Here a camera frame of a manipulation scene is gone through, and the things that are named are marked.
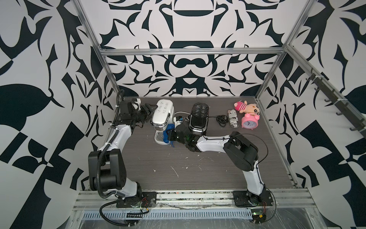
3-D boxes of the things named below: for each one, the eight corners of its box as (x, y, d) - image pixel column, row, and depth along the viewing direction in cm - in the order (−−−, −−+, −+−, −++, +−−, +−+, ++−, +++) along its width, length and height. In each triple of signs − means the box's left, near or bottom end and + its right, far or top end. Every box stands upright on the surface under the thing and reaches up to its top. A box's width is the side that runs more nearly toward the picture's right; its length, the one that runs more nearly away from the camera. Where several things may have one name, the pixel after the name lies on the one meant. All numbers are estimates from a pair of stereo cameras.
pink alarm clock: (240, 127, 105) (245, 118, 96) (240, 121, 108) (245, 112, 100) (253, 130, 103) (260, 121, 95) (253, 124, 107) (259, 115, 98)
